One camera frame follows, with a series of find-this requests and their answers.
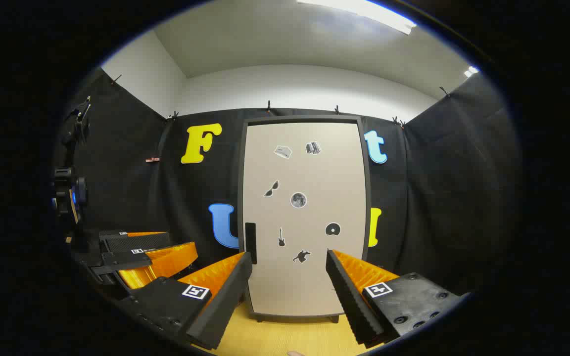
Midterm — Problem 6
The black backdrop cloth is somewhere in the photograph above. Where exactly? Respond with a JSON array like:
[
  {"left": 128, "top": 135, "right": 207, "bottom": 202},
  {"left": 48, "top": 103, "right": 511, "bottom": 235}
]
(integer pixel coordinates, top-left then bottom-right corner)
[{"left": 52, "top": 67, "right": 521, "bottom": 300}]

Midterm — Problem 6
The long ceiling light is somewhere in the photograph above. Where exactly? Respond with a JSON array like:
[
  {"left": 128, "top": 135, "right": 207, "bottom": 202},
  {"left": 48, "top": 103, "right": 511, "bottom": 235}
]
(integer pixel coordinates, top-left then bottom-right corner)
[{"left": 297, "top": 0, "right": 417, "bottom": 35}]

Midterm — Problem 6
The dark grey cabinet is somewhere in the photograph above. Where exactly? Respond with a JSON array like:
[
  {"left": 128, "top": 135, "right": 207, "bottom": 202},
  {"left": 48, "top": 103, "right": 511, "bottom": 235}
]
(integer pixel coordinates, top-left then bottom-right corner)
[{"left": 237, "top": 115, "right": 373, "bottom": 324}]

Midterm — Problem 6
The black cabinet door handle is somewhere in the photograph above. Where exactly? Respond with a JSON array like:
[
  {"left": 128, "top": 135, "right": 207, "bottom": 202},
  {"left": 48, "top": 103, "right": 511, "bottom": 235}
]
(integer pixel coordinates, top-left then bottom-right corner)
[{"left": 244, "top": 222, "right": 257, "bottom": 265}]

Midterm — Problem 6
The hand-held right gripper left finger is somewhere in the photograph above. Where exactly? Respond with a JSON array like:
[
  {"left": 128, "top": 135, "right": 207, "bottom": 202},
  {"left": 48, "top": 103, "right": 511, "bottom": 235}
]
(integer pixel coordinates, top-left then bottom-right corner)
[{"left": 117, "top": 251, "right": 254, "bottom": 351}]

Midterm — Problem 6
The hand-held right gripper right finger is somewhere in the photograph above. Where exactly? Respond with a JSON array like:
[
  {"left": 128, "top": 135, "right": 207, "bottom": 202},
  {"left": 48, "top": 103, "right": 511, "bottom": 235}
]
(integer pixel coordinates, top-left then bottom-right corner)
[{"left": 326, "top": 249, "right": 469, "bottom": 348}]

